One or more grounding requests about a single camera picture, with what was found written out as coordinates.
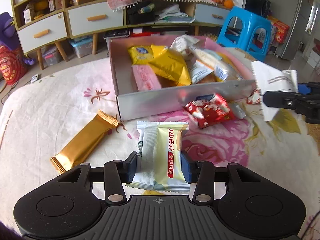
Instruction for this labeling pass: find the gold snack bar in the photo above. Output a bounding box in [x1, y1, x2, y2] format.
[50, 110, 119, 173]

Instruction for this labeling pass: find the white yellow cracker packet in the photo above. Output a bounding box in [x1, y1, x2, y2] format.
[127, 121, 190, 193]

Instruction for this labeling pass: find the white snack packet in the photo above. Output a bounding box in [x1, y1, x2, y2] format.
[250, 60, 299, 123]

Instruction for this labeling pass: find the pink snack bar packet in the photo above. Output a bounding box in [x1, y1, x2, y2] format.
[132, 64, 162, 92]

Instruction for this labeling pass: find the red gift drum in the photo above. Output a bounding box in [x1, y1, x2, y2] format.
[1, 45, 27, 85]

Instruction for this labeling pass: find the pink cardboard box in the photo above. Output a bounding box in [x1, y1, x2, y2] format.
[109, 35, 255, 120]

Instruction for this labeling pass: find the blue plastic stool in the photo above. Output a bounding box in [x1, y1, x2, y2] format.
[217, 7, 272, 62]

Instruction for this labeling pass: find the black microwave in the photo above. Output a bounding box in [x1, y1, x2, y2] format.
[242, 0, 271, 18]

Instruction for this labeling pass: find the floral tablecloth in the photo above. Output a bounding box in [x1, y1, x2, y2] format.
[1, 53, 319, 239]

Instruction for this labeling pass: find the small yellow blue packet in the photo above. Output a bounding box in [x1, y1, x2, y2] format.
[127, 46, 153, 65]

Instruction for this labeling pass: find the clear rice cracker packet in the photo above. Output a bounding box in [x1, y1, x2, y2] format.
[189, 46, 231, 82]

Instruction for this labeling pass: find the clear storage bin blue lid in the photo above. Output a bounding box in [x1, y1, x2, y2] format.
[69, 36, 93, 58]

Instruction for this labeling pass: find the white barcode packet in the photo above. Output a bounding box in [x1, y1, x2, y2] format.
[188, 60, 214, 84]

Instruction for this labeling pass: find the wooden tv cabinet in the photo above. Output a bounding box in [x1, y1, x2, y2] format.
[11, 0, 223, 55]

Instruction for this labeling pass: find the purple plush toy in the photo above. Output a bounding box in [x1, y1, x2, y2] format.
[1, 12, 36, 66]

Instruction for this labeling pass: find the red snack packet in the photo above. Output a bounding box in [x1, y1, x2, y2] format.
[183, 94, 237, 129]

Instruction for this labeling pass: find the yellow snack bag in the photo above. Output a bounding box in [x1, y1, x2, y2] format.
[148, 44, 191, 86]

